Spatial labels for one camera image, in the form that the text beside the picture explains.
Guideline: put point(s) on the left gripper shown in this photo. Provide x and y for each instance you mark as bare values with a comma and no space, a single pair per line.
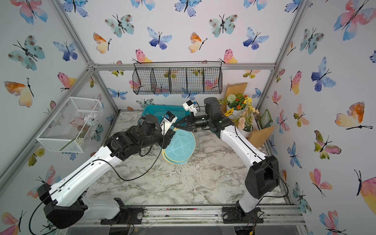
167,138

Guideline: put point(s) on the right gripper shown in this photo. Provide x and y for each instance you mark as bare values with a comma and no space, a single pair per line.
192,122

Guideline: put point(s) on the teal mesh laundry bag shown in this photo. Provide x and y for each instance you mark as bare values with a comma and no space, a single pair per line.
181,147

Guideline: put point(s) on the white pot yellow pink flowers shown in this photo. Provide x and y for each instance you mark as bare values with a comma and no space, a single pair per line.
244,123

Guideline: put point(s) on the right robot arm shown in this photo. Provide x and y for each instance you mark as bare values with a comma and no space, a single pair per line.
262,177

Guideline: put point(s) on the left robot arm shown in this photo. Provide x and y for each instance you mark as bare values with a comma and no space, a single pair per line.
64,201

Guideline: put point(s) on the teal plastic basket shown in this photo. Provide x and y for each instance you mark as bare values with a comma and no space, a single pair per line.
160,110

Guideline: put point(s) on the white pot orange flowers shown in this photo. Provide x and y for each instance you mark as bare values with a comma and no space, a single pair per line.
236,105

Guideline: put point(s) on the wooden zigzag shelf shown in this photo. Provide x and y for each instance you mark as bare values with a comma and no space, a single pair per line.
259,136

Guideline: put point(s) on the green framed small board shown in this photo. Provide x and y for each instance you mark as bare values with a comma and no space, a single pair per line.
265,120

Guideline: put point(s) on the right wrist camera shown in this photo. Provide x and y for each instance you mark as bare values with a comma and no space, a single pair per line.
189,106

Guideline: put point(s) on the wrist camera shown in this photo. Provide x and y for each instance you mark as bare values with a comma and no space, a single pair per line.
167,121
189,106

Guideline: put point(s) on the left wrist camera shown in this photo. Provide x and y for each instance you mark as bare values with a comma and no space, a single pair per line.
167,121

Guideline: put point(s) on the black wire wall basket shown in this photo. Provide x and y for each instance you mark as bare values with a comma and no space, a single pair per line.
177,78

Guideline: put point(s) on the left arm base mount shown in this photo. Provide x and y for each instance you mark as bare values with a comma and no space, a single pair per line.
126,215

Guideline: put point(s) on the white mesh wall box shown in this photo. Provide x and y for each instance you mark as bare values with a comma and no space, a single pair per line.
75,123

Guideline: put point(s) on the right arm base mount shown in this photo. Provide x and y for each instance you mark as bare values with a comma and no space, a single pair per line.
242,214

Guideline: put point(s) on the aluminium front rail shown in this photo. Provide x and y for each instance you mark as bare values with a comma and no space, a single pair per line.
207,215

